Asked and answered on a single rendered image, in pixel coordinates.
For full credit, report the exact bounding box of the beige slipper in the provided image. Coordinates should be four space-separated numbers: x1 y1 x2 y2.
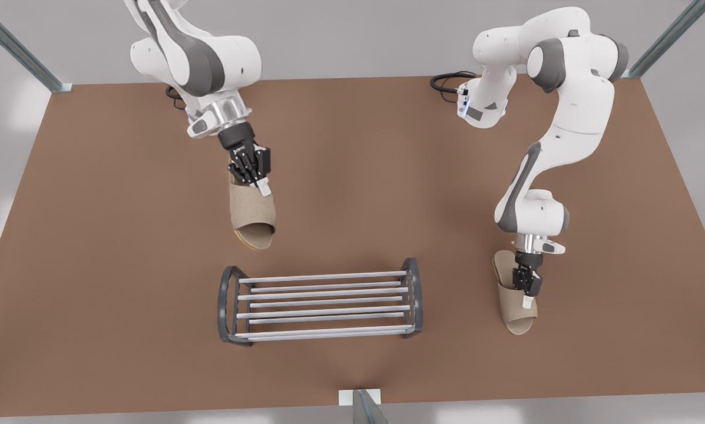
229 157 277 250
493 250 538 336

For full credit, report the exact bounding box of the dark grey shoe rack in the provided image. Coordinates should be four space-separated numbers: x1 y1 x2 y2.
217 257 423 346

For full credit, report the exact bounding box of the black cable loop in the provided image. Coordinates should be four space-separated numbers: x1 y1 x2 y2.
165 85 189 111
430 71 478 104

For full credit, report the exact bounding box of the silver frame post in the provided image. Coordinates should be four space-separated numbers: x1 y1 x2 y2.
338 389 390 424
0 3 73 94
623 0 705 79

